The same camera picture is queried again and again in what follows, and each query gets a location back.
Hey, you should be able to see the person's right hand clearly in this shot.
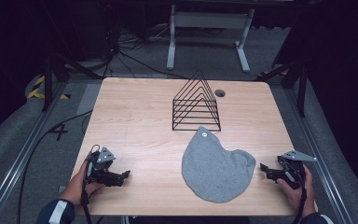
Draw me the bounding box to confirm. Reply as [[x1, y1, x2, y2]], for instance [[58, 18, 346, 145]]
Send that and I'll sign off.
[[276, 164, 316, 218]]

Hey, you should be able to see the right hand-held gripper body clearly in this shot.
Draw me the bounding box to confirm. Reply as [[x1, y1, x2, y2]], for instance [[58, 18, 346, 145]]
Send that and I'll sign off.
[[271, 149, 318, 190]]

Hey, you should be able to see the person's left hand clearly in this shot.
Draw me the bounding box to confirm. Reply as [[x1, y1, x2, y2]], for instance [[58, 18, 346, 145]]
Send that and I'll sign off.
[[60, 160, 106, 206]]

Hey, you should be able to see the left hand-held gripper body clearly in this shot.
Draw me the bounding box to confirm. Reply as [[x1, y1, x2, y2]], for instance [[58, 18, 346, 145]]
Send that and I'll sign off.
[[85, 146, 121, 188]]

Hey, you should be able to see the black floor cable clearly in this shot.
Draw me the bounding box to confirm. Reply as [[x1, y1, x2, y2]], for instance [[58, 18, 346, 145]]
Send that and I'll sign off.
[[16, 109, 93, 224]]

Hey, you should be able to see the white metal table frame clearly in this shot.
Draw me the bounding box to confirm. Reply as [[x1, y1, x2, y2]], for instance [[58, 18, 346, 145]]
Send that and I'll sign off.
[[166, 4, 255, 74]]

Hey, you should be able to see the yellow black hazard tape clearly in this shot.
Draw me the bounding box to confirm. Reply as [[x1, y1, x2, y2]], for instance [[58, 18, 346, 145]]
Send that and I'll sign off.
[[27, 75, 71, 101]]

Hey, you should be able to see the aluminium floor rail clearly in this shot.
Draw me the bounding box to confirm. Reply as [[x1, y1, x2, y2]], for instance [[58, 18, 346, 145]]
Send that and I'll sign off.
[[0, 81, 70, 224], [282, 87, 358, 224]]

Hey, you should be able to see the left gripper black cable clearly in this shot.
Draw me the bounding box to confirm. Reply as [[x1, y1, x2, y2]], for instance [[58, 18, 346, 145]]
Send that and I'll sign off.
[[80, 144, 102, 224]]

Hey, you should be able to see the grey felt hat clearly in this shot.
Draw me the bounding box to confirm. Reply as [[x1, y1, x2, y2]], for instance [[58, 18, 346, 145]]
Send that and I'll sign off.
[[181, 125, 257, 203]]

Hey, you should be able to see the black wire triangular rack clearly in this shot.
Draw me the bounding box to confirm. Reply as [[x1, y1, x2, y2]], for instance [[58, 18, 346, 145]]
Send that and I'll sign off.
[[171, 69, 222, 133]]

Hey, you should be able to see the black tripod stand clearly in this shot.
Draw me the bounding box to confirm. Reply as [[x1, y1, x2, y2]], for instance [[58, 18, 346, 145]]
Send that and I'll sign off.
[[254, 59, 309, 119], [40, 52, 104, 112]]

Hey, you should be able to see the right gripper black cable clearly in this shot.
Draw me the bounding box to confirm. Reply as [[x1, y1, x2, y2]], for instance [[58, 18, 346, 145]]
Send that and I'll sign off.
[[288, 161, 308, 224]]

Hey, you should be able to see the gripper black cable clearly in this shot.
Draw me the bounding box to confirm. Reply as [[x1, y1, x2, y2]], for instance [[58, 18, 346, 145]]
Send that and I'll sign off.
[[288, 161, 308, 224], [80, 144, 102, 224]]

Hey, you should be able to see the bundle of black cables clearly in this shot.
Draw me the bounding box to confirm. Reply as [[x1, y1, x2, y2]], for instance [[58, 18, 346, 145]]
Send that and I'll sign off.
[[102, 18, 175, 78]]

